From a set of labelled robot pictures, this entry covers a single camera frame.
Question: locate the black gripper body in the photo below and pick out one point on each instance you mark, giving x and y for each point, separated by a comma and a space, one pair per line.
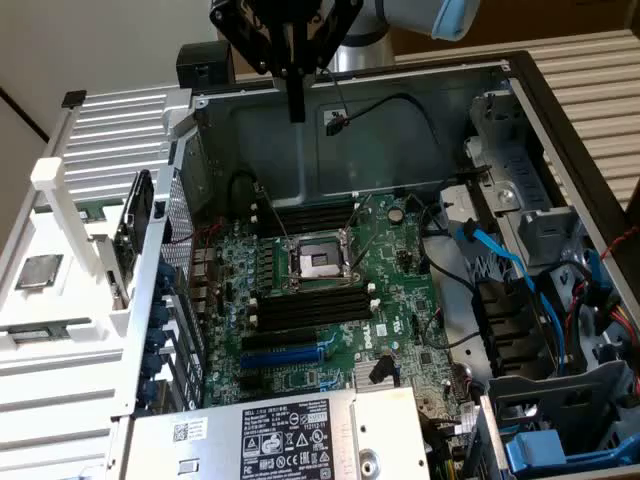
300, 10

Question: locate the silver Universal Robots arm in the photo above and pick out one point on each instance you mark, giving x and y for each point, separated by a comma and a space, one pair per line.
365, 55

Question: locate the open PC case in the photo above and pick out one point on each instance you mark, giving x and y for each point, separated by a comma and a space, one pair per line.
280, 150

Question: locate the printed cardboard box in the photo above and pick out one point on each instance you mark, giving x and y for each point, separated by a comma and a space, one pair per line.
247, 62

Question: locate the black box-shaped device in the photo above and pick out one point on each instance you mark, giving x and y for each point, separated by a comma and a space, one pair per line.
205, 65

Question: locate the silver coin battery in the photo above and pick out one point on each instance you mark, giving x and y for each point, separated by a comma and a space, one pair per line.
397, 215

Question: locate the CPU socket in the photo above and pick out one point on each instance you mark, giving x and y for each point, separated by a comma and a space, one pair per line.
317, 262

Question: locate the black graphics card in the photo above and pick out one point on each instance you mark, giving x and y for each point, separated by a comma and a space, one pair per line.
137, 210

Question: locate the blue slot retention clip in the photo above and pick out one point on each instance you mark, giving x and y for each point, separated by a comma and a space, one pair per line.
167, 276
147, 392
159, 312
151, 364
156, 339

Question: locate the black table end cap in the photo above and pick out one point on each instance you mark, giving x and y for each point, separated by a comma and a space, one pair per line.
74, 98

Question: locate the silver metal disk bay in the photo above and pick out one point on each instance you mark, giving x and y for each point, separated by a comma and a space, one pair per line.
515, 165

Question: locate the long black expansion slot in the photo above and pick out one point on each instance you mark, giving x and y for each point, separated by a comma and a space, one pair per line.
280, 340

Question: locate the green Dell motherboard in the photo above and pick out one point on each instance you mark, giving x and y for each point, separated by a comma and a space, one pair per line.
400, 320

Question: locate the plain brown cardboard box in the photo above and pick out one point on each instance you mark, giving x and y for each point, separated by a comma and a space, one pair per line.
550, 20

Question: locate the blue expansion slot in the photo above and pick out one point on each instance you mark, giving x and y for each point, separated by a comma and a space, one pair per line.
280, 358

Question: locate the small silver heatsink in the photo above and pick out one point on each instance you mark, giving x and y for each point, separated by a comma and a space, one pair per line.
362, 375

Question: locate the short black expansion slot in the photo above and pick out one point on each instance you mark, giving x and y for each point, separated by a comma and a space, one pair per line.
251, 383

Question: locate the silver CPU chip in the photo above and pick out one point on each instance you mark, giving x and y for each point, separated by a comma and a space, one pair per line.
39, 272

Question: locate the white parts rack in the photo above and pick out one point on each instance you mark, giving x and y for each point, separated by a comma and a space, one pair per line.
50, 310

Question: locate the silver power supply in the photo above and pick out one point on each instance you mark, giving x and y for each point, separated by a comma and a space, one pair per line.
380, 430

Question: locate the gray plastic disk bay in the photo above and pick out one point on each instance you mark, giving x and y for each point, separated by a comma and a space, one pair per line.
560, 400

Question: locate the gray plastic bracket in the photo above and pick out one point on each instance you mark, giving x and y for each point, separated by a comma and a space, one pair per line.
537, 225

